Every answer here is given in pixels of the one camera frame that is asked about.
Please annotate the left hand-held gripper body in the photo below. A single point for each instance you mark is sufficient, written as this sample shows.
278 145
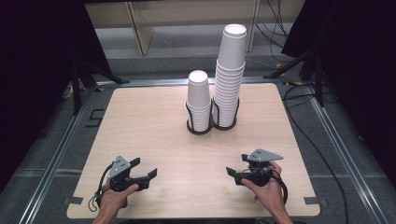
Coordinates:
119 168

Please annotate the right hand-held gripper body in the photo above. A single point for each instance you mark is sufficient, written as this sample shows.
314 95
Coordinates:
261 161

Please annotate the black cup holder rack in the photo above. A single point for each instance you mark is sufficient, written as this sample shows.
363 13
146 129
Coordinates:
194 132

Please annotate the short stack of white cups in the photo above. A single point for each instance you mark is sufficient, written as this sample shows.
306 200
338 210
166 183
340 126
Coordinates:
199 99

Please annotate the tall stack of white cups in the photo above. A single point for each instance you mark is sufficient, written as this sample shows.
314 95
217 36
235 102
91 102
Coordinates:
229 77

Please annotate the person's left hand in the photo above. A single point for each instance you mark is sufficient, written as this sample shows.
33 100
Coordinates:
113 200

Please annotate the person's right hand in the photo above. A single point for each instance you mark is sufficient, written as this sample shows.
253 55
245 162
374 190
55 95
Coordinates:
269 194

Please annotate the yellow tape piece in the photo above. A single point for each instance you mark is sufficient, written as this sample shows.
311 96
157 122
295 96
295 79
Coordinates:
294 83
278 65
100 89

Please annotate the black stand legs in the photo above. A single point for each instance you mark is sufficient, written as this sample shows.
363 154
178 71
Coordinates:
318 81
76 90

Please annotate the small pale floor object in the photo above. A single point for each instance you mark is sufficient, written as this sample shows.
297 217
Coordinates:
67 91

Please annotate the dark curtain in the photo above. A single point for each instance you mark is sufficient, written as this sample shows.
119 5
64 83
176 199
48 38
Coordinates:
34 77
361 77

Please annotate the black table bracket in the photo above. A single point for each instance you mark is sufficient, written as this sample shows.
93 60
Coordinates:
314 201
73 200

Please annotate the metal floor rail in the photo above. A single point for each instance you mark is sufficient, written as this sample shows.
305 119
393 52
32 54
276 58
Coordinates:
149 82
345 158
53 161

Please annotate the light wooden furniture frame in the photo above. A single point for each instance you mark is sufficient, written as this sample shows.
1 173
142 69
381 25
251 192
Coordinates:
141 34

